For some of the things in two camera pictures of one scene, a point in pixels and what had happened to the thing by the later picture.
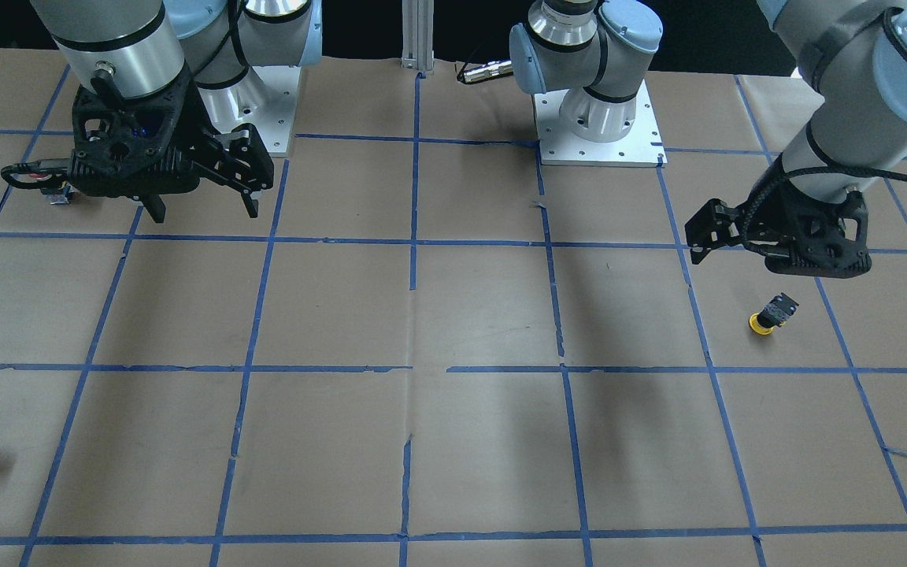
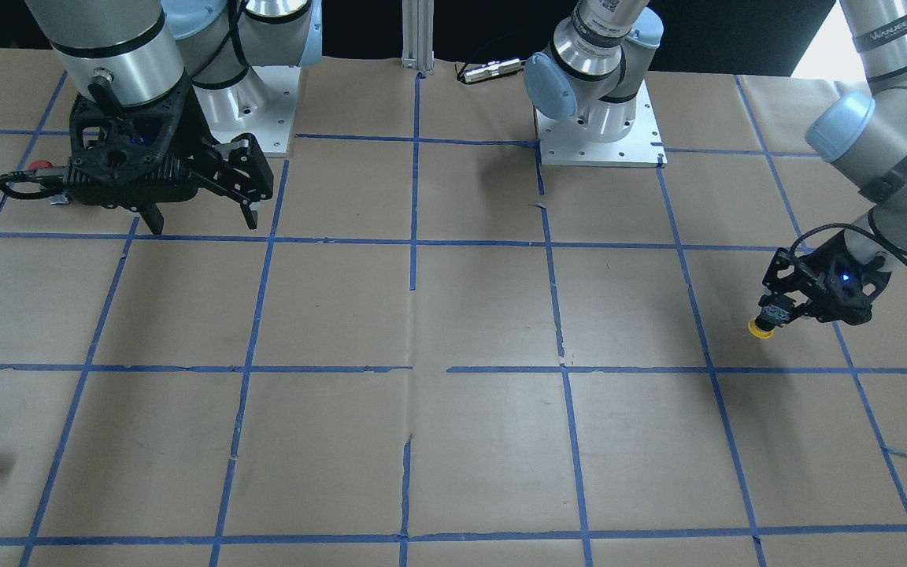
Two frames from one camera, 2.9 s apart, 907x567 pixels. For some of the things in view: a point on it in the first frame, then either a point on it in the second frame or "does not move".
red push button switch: [56, 195] → [39, 164]
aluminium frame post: [418, 21] does not move
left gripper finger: [699, 252] → [811, 308]
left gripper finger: [712, 222] → [778, 286]
